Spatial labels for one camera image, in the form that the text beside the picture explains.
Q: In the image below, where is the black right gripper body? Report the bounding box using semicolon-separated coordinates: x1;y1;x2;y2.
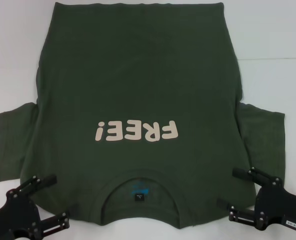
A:
253;178;296;233

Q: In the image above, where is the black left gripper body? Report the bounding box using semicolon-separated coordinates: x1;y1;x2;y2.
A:
0;190;40;240

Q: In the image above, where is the dark green FREE t-shirt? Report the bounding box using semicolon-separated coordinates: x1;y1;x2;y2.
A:
0;1;286;228

